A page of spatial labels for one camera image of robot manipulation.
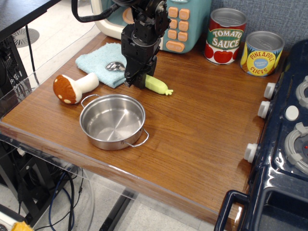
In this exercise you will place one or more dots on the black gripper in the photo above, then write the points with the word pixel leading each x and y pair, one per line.
pixel 140 56

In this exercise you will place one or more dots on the teal toy microwave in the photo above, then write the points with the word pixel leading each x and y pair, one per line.
pixel 189 20

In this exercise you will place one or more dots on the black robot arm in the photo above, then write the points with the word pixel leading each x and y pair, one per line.
pixel 150 16

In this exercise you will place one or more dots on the tomato sauce can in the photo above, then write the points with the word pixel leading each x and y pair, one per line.
pixel 225 33

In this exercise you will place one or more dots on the plush brown mushroom toy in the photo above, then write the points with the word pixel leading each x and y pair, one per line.
pixel 70 91

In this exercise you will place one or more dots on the dark blue toy stove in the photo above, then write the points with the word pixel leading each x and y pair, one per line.
pixel 277 199

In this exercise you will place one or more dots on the pineapple slices can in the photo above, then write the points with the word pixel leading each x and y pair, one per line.
pixel 262 52

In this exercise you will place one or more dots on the stainless steel pot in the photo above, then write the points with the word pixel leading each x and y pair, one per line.
pixel 113 122

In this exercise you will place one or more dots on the folded light blue towel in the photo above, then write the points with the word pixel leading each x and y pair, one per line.
pixel 96 62

